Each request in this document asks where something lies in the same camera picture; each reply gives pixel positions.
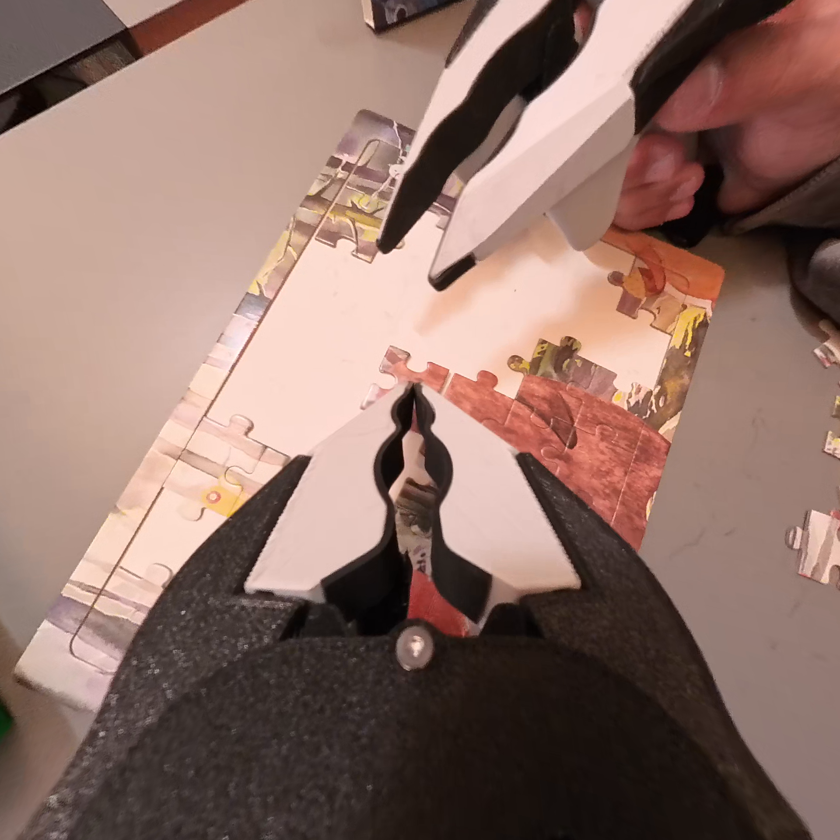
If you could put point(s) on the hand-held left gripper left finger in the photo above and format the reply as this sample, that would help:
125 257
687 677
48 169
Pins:
315 525

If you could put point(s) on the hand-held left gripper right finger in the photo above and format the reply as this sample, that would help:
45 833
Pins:
499 518

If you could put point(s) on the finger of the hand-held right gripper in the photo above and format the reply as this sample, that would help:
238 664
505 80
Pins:
472 65
571 131

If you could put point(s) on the assembled orange lion pieces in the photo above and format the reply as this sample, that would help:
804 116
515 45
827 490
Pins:
433 604

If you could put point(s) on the brown green puzzle piece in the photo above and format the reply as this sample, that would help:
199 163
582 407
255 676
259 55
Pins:
564 367

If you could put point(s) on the acorn print puzzle piece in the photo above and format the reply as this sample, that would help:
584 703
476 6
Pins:
646 282

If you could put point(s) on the joined brown bear face pieces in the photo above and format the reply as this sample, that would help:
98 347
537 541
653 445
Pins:
407 374

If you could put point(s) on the jigsaw puzzle frame board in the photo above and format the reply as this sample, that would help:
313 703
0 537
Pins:
328 315

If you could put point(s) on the jigsaw pieces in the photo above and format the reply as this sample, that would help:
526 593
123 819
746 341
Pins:
820 551

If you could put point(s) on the person's right hand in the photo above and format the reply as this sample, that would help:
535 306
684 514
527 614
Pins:
774 98

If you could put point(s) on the illustrated puzzle box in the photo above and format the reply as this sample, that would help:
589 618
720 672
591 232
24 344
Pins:
407 13

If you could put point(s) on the green plastic bin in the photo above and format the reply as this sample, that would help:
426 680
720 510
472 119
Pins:
5 715

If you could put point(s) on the black flat panel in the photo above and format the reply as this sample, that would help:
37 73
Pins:
52 33

